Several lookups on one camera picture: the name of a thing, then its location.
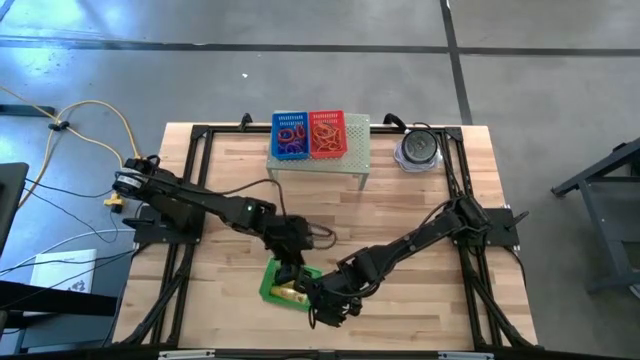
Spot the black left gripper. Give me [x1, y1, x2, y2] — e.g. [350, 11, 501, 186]
[262, 215, 317, 296]

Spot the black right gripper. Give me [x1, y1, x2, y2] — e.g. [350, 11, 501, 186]
[305, 278, 365, 330]

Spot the green plastic basket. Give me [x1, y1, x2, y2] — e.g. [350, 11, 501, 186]
[257, 256, 324, 314]

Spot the blue plastic basket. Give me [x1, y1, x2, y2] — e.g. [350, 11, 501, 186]
[270, 110, 312, 162]

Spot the red plastic basket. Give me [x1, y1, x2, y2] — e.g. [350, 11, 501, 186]
[307, 109, 349, 160]

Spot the black desk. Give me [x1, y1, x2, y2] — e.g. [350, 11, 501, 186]
[0, 279, 119, 317]

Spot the black desk panel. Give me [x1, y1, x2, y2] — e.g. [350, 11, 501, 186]
[0, 161, 30, 257]

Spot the pale green perforated shelf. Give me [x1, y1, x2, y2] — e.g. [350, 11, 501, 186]
[265, 109, 373, 192]

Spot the clear plastic bag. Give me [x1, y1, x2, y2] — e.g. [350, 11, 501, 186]
[393, 138, 445, 174]

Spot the white paper sheet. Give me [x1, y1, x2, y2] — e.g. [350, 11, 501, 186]
[29, 248, 98, 294]

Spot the dark grey metal cart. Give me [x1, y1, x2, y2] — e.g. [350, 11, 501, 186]
[551, 136, 640, 295]

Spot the black flat bar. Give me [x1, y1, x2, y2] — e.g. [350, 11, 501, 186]
[0, 104, 57, 118]

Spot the silver metal bracket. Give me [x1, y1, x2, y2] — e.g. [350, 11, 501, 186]
[438, 350, 495, 360]
[158, 349, 217, 360]

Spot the black aluminium table frame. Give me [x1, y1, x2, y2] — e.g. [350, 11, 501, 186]
[112, 113, 540, 351]

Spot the thin black floor cable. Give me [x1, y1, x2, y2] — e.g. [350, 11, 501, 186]
[0, 247, 139, 279]

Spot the yellow power cable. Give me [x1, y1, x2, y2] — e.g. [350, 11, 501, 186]
[49, 99, 146, 161]
[0, 84, 126, 214]

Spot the white floor cable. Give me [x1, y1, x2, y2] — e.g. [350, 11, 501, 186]
[0, 228, 137, 274]

